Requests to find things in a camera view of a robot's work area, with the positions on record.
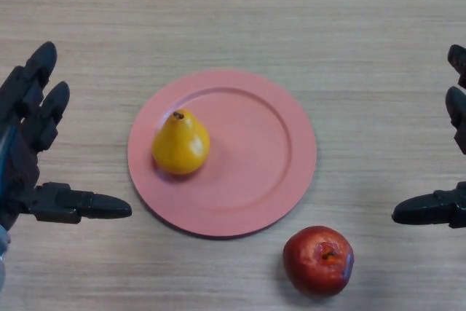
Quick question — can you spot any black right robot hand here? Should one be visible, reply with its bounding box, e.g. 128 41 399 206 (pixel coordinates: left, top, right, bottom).
391 44 466 229

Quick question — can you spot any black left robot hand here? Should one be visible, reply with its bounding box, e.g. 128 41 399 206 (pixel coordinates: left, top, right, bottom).
0 41 133 232

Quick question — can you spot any yellow pear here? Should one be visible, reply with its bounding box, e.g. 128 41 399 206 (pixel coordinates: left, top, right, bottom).
151 109 211 176

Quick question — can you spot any pink round plate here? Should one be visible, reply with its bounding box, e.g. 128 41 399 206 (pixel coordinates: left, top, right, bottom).
127 69 317 241

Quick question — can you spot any red apple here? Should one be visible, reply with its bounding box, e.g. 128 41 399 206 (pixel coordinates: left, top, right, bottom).
283 226 355 298

